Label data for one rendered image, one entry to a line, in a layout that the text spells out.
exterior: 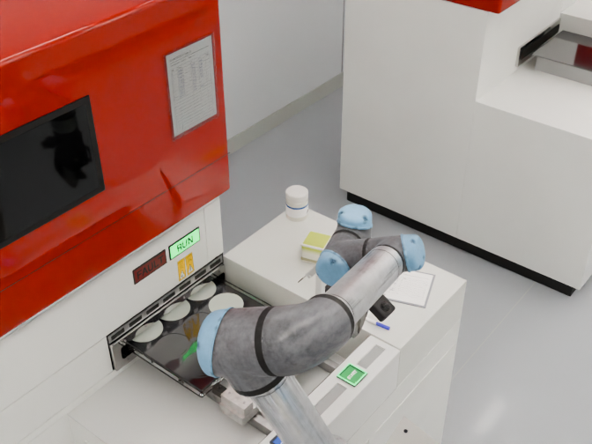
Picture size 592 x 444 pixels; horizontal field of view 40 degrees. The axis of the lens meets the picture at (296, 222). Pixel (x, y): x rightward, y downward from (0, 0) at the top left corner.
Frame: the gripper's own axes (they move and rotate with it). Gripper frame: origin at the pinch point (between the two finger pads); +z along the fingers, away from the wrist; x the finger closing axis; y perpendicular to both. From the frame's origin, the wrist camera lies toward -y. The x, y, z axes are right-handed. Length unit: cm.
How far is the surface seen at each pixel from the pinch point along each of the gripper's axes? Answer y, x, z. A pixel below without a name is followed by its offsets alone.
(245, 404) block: 18.6, 20.4, 19.8
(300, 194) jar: 52, -44, 5
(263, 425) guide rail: 14.1, 18.8, 25.6
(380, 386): -4.1, -6.1, 20.5
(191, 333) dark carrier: 48, 10, 21
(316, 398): 3.1, 11.5, 14.6
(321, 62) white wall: 207, -261, 86
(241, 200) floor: 169, -142, 111
